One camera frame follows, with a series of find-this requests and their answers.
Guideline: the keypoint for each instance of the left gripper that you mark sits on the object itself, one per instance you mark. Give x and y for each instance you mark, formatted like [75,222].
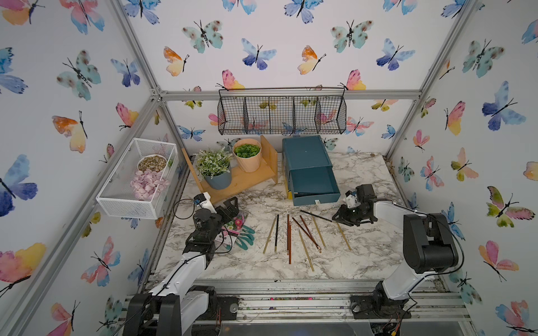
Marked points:
[232,212]

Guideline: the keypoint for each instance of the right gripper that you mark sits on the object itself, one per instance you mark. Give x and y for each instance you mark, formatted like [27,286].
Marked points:
[341,215]

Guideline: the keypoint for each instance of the black pencil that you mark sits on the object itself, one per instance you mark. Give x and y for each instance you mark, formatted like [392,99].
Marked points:
[276,232]
[316,216]

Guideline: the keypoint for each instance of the teal drawer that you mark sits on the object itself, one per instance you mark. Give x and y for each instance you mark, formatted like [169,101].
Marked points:
[316,185]

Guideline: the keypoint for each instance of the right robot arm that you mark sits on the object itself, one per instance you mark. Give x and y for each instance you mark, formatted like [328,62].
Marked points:
[429,248]

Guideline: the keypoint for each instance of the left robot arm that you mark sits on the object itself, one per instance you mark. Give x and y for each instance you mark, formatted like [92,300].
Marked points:
[174,305]

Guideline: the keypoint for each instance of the teal drawer cabinet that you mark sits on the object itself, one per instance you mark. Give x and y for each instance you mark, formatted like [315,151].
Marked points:
[304,152]

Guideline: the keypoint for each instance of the yellow pencil far right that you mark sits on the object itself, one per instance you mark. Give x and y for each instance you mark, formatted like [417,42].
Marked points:
[344,237]

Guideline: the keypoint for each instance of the wooden shelf stand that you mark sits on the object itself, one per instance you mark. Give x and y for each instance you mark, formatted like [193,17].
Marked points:
[240,180]

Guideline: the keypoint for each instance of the blue pot white-flowered plant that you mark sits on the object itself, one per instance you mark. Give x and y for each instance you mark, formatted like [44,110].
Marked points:
[215,167]

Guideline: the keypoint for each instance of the red pencil diagonal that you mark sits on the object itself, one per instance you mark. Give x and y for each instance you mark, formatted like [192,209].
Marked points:
[309,231]
[302,229]

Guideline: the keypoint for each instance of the peach pot green plant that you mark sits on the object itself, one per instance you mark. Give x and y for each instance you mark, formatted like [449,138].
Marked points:
[248,154]

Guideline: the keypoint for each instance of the red pencil beside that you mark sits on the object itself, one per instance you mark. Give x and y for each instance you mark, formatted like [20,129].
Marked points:
[289,236]

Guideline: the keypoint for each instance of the pink artificial flowers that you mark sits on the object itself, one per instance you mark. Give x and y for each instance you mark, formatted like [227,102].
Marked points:
[148,185]

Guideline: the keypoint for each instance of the bowl of pebbles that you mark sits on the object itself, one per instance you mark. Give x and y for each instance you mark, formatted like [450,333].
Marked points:
[154,163]

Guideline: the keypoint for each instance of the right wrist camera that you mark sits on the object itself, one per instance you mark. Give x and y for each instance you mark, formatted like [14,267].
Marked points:
[351,199]

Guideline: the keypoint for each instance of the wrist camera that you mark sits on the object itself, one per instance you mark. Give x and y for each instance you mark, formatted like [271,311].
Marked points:
[203,200]
[351,199]

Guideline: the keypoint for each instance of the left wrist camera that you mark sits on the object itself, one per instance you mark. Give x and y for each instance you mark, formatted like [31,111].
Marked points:
[203,200]

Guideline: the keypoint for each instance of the white mesh wall basket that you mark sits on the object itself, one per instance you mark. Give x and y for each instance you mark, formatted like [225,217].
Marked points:
[117,198]

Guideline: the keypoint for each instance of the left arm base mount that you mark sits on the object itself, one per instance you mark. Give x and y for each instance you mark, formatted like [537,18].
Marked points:
[220,307]

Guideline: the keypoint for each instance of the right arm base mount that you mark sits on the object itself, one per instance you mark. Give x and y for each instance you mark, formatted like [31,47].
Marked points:
[376,305]

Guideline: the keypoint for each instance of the black wire wall basket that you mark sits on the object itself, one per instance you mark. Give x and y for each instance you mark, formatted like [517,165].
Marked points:
[290,112]

